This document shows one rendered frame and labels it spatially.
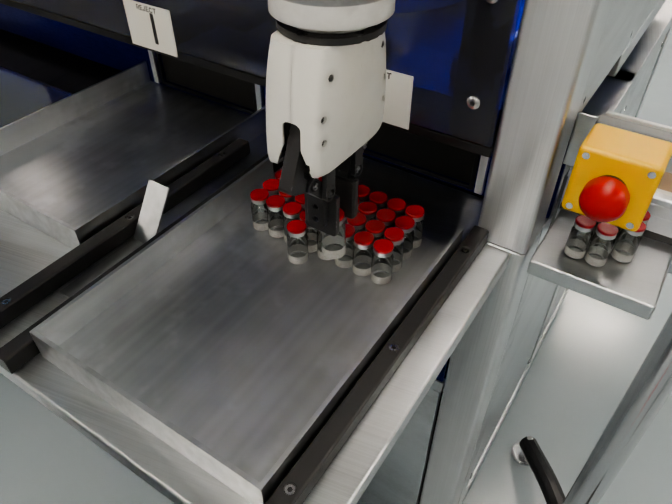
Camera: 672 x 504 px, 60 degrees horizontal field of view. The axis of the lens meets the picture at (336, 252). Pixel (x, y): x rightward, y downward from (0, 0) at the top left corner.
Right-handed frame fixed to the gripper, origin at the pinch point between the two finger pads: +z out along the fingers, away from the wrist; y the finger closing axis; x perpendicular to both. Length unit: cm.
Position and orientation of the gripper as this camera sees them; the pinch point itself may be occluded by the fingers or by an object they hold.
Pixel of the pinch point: (331, 201)
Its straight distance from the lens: 49.4
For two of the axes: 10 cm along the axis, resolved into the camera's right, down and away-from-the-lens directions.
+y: -5.5, 5.5, -6.3
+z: -0.1, 7.5, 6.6
